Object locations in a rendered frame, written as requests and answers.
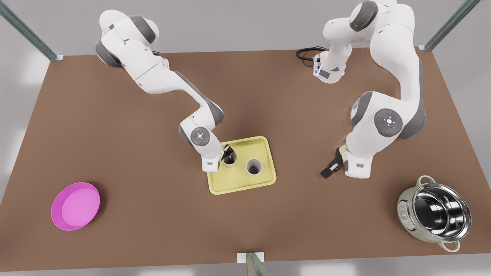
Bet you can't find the yellow rectangular tray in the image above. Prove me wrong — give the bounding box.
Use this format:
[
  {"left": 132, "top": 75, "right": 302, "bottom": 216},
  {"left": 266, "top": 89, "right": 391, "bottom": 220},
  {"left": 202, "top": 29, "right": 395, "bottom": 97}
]
[{"left": 207, "top": 136, "right": 277, "bottom": 195}]

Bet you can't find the pink round bowl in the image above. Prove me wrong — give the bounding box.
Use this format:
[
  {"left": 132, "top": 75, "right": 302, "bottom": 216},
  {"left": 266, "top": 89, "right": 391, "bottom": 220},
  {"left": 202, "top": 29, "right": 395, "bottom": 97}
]
[{"left": 51, "top": 182, "right": 101, "bottom": 231}]

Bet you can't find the steel pot with cream handles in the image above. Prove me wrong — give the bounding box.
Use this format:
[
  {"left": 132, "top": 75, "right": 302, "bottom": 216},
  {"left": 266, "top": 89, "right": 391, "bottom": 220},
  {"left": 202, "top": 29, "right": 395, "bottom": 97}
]
[{"left": 397, "top": 175, "right": 472, "bottom": 253}]

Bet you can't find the black cable loop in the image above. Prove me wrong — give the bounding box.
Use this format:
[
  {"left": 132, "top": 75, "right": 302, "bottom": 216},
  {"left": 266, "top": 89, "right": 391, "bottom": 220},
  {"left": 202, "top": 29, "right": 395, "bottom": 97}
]
[{"left": 296, "top": 46, "right": 327, "bottom": 69}]

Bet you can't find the silver frame post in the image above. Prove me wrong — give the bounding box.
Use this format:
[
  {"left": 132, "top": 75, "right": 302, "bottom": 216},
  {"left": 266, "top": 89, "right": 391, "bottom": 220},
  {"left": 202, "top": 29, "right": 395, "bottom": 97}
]
[
  {"left": 0, "top": 2, "right": 64, "bottom": 62},
  {"left": 418, "top": 0, "right": 481, "bottom": 51},
  {"left": 237, "top": 252, "right": 271, "bottom": 276}
]

